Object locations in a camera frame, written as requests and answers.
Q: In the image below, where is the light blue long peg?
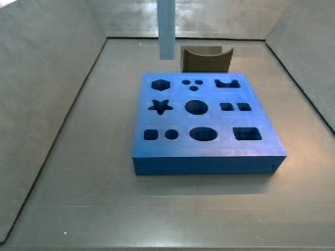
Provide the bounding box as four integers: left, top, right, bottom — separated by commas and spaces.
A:
157, 0, 174, 60

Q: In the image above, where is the blue shape-sorter block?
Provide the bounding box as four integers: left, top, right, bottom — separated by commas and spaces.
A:
132, 73, 286, 176

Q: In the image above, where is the dark curved holder block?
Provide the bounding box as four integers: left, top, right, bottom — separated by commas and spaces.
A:
180, 46, 234, 73

